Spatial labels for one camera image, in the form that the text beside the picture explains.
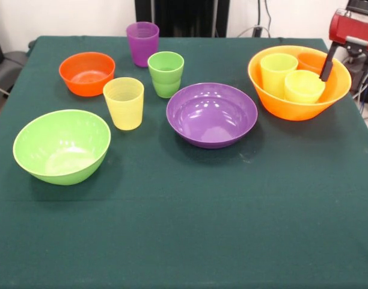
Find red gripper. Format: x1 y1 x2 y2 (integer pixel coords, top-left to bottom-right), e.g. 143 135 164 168
319 8 368 82

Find orange-red cup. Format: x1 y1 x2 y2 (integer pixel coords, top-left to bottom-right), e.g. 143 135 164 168
297 52 328 75

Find yellow-orange stepped cup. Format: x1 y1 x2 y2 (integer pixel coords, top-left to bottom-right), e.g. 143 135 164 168
284 69 327 104

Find light green tapered cup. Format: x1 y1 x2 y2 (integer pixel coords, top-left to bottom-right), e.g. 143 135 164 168
260 53 299 99

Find large yellow-orange bowl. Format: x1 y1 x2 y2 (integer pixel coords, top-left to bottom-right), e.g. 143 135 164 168
248 45 352 122

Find purple bowl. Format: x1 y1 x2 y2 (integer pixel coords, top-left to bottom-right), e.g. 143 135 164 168
165 82 259 149

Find green stepped cup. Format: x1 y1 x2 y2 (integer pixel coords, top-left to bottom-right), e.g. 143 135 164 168
147 51 185 99

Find purple cup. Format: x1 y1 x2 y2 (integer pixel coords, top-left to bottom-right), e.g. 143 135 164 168
125 21 160 68

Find yellow tapered cup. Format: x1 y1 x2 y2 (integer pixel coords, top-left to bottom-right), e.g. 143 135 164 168
102 76 145 131

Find dark green tablecloth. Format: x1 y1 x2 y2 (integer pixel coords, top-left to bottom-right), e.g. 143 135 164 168
0 35 368 289

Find orange-red bowl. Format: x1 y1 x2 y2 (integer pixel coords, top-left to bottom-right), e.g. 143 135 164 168
58 51 116 98

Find green bowl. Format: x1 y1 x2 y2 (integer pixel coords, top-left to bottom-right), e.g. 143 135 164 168
12 109 112 186

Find grey office chair base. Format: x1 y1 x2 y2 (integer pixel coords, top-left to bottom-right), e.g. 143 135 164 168
0 23 28 97

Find blue and white cable bundle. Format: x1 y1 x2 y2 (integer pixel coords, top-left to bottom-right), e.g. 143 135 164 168
352 66 368 114

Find grey cable with plug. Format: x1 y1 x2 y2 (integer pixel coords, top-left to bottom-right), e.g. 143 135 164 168
237 25 272 39

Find black hanging cable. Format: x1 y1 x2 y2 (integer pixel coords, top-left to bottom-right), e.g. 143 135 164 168
263 0 274 39

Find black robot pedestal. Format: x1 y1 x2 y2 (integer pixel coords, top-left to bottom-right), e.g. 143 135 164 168
135 0 230 38

